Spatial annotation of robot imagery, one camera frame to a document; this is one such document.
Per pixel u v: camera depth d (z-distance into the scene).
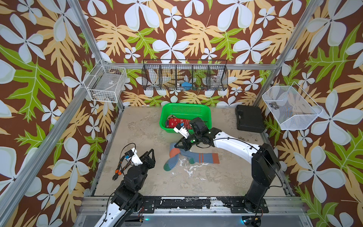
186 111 1.15
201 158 0.91
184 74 0.98
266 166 0.46
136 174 0.56
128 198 0.56
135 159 0.66
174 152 0.79
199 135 0.68
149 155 0.74
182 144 0.72
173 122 1.05
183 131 0.74
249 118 1.07
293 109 0.82
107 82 0.86
